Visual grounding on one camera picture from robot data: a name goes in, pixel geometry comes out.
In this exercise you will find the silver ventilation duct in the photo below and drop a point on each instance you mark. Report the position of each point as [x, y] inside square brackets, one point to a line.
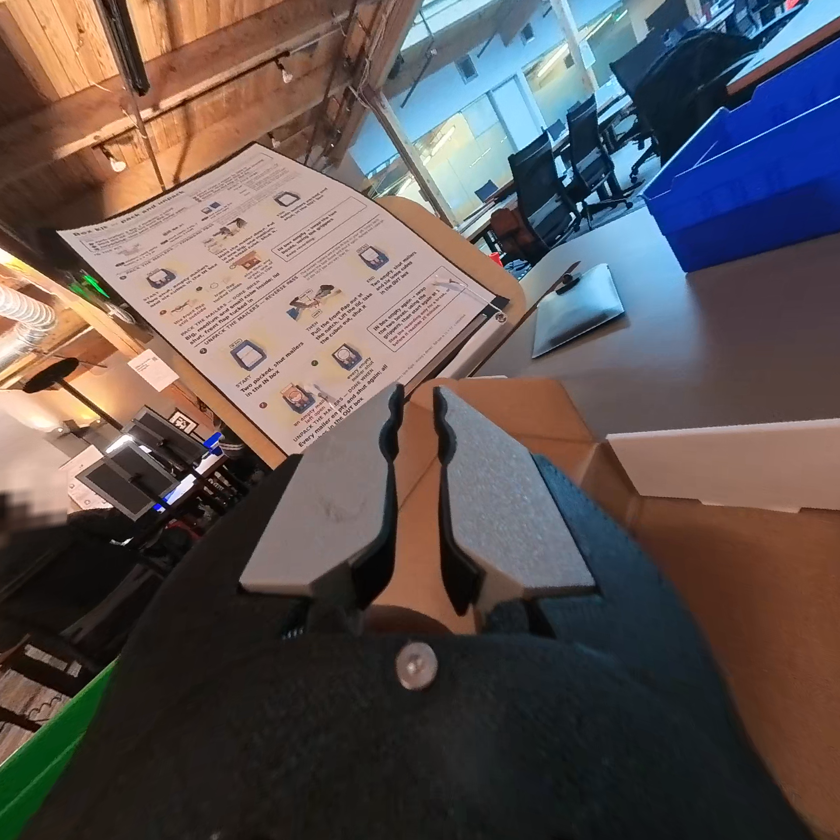
[23, 321]

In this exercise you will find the printed instruction sheet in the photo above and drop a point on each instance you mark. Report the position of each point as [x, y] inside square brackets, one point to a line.
[262, 295]

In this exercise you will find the black office chair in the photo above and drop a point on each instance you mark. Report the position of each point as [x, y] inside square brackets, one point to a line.
[689, 85]
[541, 184]
[79, 577]
[594, 151]

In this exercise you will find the blue plastic bin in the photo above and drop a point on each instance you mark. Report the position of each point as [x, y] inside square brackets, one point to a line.
[754, 197]

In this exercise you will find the white wall notice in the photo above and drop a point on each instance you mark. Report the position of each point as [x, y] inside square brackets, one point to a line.
[152, 371]

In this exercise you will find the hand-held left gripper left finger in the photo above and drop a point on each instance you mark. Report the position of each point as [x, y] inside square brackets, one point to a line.
[321, 518]

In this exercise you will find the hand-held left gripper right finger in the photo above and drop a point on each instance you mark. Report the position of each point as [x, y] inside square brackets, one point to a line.
[512, 525]

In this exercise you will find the white cardboard mailer box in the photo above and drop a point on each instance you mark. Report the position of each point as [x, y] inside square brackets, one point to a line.
[722, 590]

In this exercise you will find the silver metal tray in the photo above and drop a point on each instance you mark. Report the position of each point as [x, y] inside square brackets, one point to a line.
[577, 315]

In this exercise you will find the small black knob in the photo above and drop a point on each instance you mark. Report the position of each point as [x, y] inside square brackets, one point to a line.
[566, 281]

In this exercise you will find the green plastic bin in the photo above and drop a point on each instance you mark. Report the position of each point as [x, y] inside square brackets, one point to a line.
[39, 761]

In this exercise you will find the black metal bar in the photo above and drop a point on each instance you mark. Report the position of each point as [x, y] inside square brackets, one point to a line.
[131, 52]

